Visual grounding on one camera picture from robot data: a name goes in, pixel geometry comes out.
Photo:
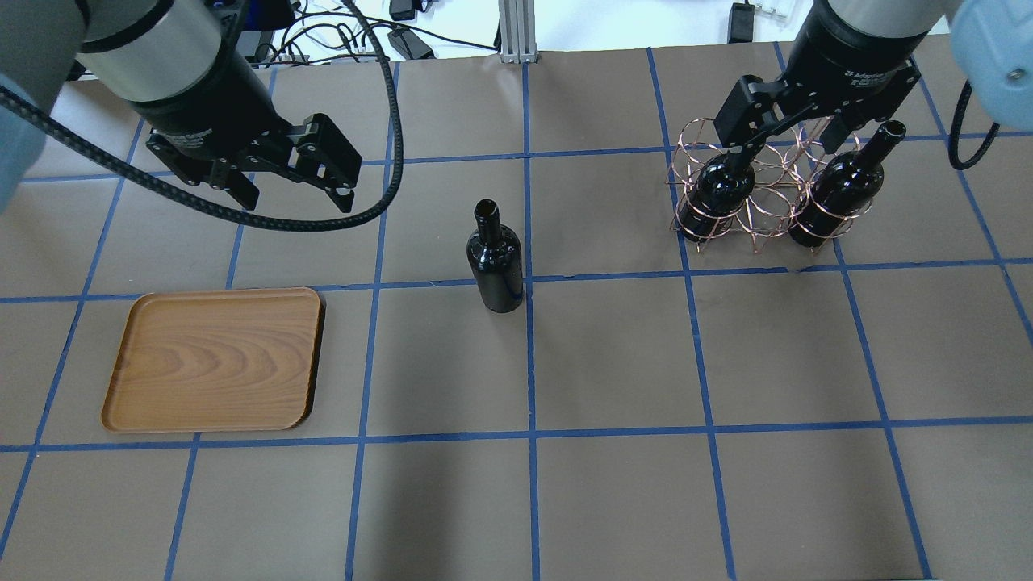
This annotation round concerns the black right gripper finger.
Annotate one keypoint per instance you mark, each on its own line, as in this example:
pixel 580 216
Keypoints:
pixel 756 110
pixel 841 125

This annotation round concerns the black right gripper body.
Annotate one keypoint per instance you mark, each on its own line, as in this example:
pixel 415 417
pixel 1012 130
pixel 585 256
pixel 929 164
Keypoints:
pixel 857 55

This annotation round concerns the copper wire wine rack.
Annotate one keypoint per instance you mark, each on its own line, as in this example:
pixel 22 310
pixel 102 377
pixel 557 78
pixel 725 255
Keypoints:
pixel 784 177

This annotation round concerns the dark wine bottle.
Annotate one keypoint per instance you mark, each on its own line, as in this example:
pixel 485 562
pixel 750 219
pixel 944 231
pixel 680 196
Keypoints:
pixel 843 187
pixel 717 194
pixel 494 255

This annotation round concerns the aluminium frame post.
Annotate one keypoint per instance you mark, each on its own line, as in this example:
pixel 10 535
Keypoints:
pixel 518 44

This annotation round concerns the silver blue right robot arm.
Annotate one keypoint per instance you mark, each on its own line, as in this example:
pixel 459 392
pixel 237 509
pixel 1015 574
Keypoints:
pixel 990 43

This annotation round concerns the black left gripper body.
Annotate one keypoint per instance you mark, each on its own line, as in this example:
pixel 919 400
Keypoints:
pixel 211 110

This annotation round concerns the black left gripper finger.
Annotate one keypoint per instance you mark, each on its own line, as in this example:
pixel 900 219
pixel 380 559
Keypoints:
pixel 239 187
pixel 317 153

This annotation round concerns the brown wooden tray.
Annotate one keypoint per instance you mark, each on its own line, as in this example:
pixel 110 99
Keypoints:
pixel 222 361

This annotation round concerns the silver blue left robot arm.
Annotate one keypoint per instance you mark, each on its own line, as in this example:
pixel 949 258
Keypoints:
pixel 176 64

